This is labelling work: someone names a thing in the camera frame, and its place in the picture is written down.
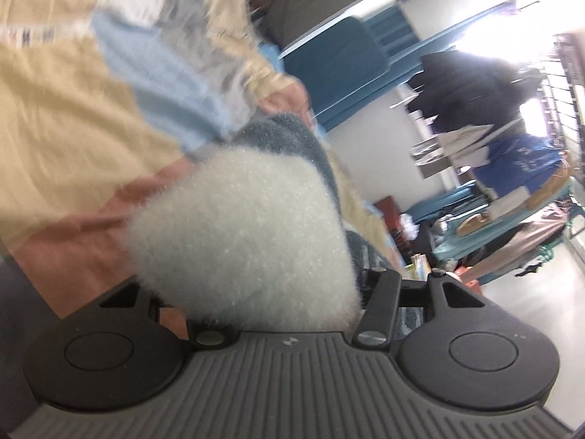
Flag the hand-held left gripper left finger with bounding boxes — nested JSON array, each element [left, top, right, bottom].
[[97, 280, 229, 349]]

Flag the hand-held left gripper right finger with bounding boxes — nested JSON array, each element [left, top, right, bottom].
[[352, 266, 485, 349]]

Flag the cream and blue fleece garment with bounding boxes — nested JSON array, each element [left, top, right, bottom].
[[125, 112, 421, 334]]

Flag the stack of books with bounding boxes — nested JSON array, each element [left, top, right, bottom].
[[404, 254, 433, 284]]

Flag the black chair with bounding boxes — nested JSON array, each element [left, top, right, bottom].
[[414, 224, 436, 258]]

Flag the red suitcase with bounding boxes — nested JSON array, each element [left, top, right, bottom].
[[375, 196, 403, 239]]

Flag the teal cloth on rack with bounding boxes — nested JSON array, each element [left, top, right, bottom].
[[407, 183, 572, 261]]

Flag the black white striped cloth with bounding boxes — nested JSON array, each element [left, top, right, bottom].
[[414, 139, 446, 179]]

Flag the pink beige hanging garment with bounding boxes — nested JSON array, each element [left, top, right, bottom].
[[464, 203, 581, 284]]

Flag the white hanging shirt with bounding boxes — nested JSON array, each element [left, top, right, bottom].
[[436, 124, 497, 170]]

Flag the blue hanging shirt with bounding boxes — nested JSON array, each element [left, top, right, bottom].
[[474, 134, 564, 203]]

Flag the patchwork quilt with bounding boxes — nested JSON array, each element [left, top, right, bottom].
[[0, 0, 405, 321]]

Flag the black hanging garment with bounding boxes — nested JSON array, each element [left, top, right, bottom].
[[406, 49, 546, 139]]

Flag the teal padded headboard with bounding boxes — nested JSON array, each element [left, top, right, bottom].
[[278, 15, 395, 125]]

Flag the teal curtain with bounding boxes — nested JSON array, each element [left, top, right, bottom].
[[366, 9, 458, 83]]

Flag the window grille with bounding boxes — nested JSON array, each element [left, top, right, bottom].
[[541, 32, 585, 156]]

